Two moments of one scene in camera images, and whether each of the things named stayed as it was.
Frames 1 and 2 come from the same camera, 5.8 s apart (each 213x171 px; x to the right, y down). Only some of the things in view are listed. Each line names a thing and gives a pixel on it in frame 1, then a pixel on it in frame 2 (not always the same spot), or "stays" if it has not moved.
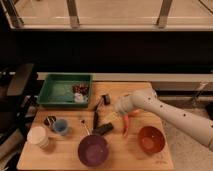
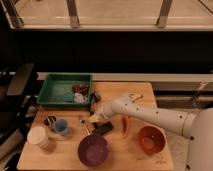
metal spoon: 87,129 stays
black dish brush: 105,126 -> 95,98
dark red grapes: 81,88 stays
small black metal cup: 50,120 stays
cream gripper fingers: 112,117 -> 94,118
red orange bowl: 151,139 stays
